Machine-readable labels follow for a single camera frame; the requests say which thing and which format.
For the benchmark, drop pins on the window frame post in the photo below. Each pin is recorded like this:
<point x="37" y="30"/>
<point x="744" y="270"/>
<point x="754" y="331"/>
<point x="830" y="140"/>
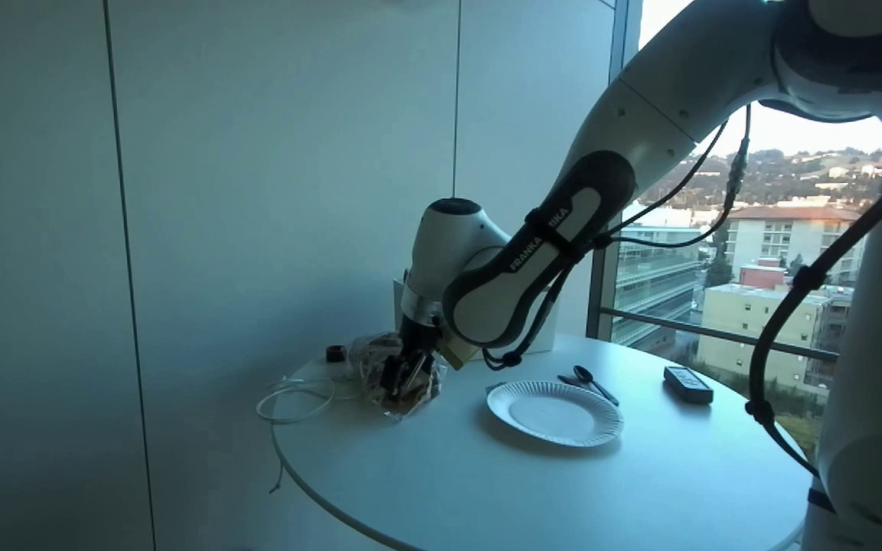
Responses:
<point x="625" y="30"/>

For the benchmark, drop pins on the clear bag of rubber bands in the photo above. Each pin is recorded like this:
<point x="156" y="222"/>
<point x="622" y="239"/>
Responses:
<point x="365" y="369"/>

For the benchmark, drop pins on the window railing bar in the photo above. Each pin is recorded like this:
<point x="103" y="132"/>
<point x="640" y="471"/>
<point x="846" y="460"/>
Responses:
<point x="687" y="328"/>

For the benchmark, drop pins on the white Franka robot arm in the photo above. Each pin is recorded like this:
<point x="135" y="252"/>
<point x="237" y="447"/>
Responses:
<point x="666" y="91"/>

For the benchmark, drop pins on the small black cap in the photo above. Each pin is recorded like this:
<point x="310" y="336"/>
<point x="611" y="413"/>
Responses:
<point x="334" y="354"/>

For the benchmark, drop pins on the black rectangular box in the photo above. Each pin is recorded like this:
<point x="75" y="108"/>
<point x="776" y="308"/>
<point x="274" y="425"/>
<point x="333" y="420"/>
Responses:
<point x="687" y="386"/>

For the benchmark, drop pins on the black plastic spoon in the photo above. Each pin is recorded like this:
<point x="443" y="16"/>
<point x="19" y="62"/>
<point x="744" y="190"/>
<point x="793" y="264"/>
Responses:
<point x="597" y="384"/>

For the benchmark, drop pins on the white paper plate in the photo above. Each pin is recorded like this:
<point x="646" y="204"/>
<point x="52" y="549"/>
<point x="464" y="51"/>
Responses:
<point x="552" y="416"/>

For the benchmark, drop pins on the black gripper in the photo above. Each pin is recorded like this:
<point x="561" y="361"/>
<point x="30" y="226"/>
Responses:
<point x="414" y="340"/>

